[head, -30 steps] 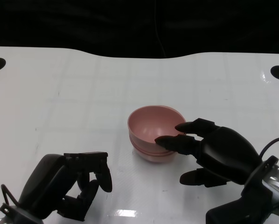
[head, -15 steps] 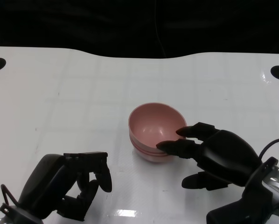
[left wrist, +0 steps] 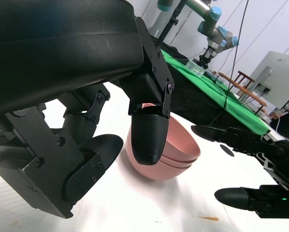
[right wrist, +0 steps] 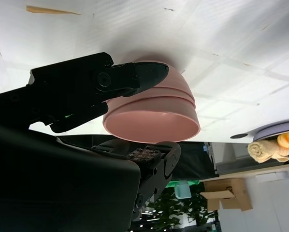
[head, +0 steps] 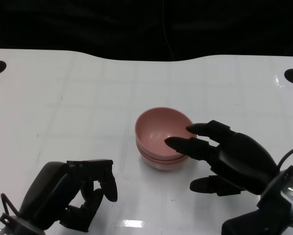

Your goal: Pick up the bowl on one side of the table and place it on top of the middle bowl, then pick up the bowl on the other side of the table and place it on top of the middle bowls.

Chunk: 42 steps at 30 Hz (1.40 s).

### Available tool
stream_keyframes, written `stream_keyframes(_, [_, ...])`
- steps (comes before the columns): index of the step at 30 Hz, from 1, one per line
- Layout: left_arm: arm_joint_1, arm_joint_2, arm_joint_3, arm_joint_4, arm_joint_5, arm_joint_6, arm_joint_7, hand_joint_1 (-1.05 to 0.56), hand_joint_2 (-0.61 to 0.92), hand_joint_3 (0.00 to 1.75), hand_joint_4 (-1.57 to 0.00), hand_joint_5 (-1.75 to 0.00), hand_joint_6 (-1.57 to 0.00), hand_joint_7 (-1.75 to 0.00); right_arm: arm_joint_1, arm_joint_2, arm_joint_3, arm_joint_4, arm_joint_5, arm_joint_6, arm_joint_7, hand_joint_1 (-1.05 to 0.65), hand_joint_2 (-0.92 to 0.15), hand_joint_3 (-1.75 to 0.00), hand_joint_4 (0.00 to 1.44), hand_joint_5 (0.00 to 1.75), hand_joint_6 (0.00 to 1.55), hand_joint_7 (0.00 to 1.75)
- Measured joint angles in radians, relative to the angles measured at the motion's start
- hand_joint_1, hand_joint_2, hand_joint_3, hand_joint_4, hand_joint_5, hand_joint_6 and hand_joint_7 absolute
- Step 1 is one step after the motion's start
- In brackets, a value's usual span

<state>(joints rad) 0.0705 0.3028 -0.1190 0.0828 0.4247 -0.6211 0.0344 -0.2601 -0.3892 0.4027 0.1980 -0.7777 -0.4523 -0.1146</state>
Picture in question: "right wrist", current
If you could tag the orange bread toy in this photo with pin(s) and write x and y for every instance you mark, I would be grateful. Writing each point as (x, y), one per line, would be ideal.
(288, 140)

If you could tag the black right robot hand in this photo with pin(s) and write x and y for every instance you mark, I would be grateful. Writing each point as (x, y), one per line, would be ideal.
(50, 181)

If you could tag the green tablecloth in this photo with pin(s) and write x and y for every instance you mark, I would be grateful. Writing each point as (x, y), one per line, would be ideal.
(171, 183)

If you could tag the brown cardboard box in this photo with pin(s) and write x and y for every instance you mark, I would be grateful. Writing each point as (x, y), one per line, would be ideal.
(226, 195)

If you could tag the pink plastic bowl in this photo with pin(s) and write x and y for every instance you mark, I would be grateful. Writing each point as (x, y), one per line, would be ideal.
(178, 93)
(159, 125)
(176, 79)

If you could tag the green leafy plant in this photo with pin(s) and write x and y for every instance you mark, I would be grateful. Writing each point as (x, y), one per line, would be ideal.
(173, 212)

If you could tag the black table grommet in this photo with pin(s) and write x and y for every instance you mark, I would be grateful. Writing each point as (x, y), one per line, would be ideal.
(239, 136)

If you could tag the purple plate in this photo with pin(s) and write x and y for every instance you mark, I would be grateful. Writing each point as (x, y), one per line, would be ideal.
(277, 129)

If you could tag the rolled beige towel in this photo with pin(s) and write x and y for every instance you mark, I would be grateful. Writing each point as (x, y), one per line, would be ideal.
(261, 149)

